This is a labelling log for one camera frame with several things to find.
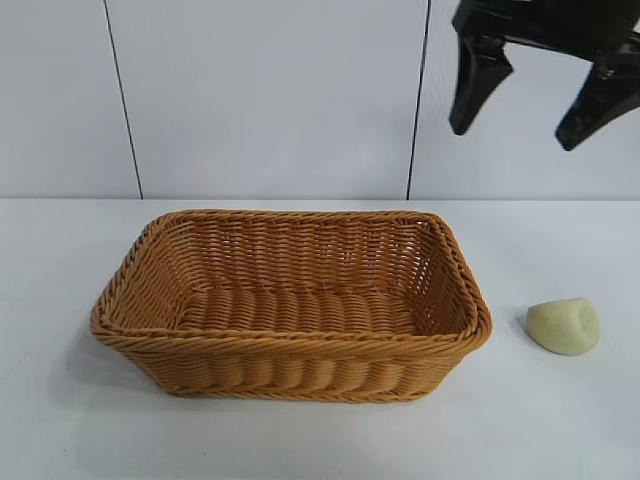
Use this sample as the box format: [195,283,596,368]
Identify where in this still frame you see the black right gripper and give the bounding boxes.
[448,0,640,151]

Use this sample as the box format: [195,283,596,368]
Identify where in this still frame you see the pale yellow egg yolk pastry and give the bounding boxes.
[526,297,601,357]

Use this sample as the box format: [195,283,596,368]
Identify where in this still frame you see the woven tan wicker basket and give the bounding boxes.
[89,209,495,405]

